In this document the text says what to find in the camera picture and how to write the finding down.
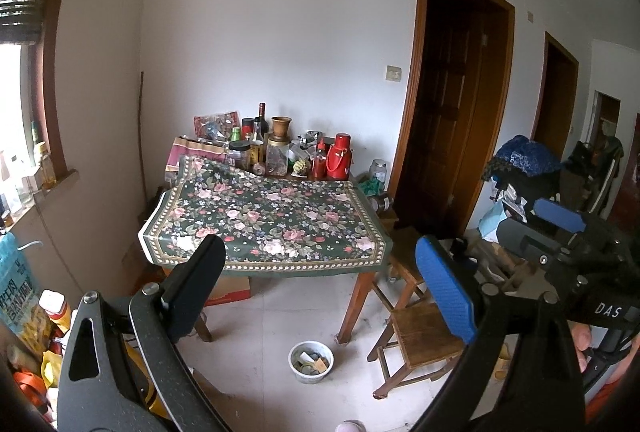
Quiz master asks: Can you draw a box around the white trash bowl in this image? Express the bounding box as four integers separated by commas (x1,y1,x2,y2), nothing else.
288,341,335,384

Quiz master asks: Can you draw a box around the person's right hand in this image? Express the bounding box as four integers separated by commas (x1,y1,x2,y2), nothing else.
569,319,640,408

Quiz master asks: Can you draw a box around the small wooden chair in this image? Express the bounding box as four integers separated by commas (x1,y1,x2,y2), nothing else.
367,210,463,400

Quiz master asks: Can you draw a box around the blue clothes pile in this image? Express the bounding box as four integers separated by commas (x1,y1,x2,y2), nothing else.
482,135,563,181

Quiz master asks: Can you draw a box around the floral green tablecloth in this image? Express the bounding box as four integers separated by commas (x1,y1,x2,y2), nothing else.
138,155,393,277

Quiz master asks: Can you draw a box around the pink folded cloth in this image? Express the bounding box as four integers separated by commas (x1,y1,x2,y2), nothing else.
165,136,226,185

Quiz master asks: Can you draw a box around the clear glass jar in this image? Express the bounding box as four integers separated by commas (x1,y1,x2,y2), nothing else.
369,159,388,186

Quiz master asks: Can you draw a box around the black lid glass jar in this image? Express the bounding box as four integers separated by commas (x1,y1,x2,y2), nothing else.
228,140,250,171

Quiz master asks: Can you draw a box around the yellow liquor bottle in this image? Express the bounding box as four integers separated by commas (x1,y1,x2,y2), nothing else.
250,118,265,165

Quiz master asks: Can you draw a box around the dark wooden door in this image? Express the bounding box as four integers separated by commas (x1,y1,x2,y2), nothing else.
390,0,515,238

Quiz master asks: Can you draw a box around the patterned snack bag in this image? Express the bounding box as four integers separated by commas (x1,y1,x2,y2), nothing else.
193,111,240,141

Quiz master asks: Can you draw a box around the small green bottle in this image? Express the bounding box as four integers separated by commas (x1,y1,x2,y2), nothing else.
230,127,241,141

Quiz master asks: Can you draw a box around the tall glass storage jar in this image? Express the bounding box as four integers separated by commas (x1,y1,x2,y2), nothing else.
266,139,290,177

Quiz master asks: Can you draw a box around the yellow knobbly ball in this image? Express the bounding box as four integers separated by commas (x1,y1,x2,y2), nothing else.
292,159,310,177

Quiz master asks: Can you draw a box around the red thermos flask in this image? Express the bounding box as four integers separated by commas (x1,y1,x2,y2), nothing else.
326,133,352,181

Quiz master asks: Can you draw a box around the red sauce squeeze bottle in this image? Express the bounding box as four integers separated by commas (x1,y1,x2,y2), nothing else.
311,138,328,181

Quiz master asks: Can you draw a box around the dark wine bottle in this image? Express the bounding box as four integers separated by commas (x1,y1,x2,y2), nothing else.
258,102,269,136

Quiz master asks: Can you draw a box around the terracotta clay pot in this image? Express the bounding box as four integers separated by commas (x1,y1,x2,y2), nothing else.
271,115,292,141

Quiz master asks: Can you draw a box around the wall light switch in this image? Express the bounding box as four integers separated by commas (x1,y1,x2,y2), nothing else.
385,66,402,83

